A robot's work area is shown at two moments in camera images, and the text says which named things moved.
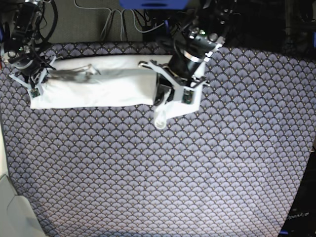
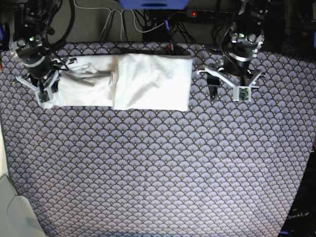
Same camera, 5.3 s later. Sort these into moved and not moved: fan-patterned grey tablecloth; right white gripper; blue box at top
Moved: right white gripper
Not moved: blue box at top; fan-patterned grey tablecloth
